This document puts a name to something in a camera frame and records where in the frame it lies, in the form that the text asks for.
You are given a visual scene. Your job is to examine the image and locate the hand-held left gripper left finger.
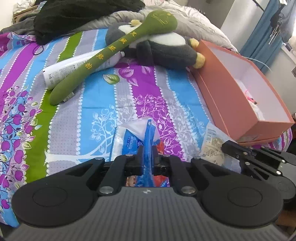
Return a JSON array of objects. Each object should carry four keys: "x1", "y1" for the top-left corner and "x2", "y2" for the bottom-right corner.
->
[{"x1": 62, "y1": 147, "x2": 145, "y2": 196}]

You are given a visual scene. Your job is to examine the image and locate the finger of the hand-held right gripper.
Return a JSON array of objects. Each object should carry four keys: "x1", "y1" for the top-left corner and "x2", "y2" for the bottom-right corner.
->
[
  {"x1": 239, "y1": 159, "x2": 284, "y2": 181},
  {"x1": 221, "y1": 140, "x2": 296, "y2": 166}
]

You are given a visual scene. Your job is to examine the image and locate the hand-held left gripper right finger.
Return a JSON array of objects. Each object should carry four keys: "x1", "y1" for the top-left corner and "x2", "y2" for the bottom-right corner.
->
[{"x1": 151, "y1": 148, "x2": 232, "y2": 195}]

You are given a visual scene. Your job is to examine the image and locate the blue snack packet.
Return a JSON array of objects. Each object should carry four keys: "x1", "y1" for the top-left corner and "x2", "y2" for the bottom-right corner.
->
[{"x1": 109, "y1": 117, "x2": 170, "y2": 188}]

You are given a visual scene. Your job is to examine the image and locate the clear plastic packet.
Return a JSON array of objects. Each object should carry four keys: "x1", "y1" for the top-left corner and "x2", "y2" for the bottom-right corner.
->
[{"x1": 200, "y1": 123, "x2": 225, "y2": 166}]

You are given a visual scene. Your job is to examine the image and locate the orange cardboard box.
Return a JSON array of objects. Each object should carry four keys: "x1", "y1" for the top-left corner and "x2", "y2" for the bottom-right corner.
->
[{"x1": 190, "y1": 39, "x2": 295, "y2": 146}]

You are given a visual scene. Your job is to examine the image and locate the floral striped bed sheet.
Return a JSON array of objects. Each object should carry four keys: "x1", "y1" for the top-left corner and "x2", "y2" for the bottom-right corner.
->
[{"x1": 0, "y1": 28, "x2": 293, "y2": 227}]

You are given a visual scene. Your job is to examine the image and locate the blue curtain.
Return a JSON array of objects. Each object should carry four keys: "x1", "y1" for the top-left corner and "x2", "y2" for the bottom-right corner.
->
[{"x1": 239, "y1": 0, "x2": 284, "y2": 70}]

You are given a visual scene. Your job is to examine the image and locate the green plush massage stick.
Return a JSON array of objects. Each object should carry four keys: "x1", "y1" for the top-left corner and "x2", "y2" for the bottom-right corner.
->
[{"x1": 50, "y1": 9, "x2": 178, "y2": 106}]

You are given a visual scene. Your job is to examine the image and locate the grey penguin plush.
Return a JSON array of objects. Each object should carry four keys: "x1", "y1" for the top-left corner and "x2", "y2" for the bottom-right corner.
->
[{"x1": 105, "y1": 20, "x2": 206, "y2": 69}]

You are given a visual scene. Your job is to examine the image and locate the white spray can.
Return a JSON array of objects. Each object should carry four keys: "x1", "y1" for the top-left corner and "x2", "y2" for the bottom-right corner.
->
[{"x1": 43, "y1": 51, "x2": 125, "y2": 91}]

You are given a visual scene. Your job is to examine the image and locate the light grey duvet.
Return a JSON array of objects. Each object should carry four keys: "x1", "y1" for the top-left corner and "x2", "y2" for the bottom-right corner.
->
[{"x1": 76, "y1": 0, "x2": 238, "y2": 52}]

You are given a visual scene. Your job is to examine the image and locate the hanging blue grey garment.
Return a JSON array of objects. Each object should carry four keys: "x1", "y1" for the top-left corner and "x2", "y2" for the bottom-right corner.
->
[{"x1": 270, "y1": 0, "x2": 296, "y2": 43}]

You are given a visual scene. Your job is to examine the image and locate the grey wardrobe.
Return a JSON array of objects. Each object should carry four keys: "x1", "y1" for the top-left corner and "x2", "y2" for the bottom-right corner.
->
[{"x1": 203, "y1": 0, "x2": 264, "y2": 13}]

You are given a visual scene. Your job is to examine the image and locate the black clothing pile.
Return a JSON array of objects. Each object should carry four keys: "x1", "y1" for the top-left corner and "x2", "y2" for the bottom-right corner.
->
[{"x1": 33, "y1": 0, "x2": 146, "y2": 45}]

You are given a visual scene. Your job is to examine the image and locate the dark grey blanket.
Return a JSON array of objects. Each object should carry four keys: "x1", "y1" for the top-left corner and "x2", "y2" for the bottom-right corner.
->
[{"x1": 0, "y1": 16, "x2": 37, "y2": 35}]

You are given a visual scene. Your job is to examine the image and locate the white crumpled cloth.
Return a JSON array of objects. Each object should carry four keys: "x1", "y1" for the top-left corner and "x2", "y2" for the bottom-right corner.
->
[{"x1": 13, "y1": 0, "x2": 35, "y2": 13}]

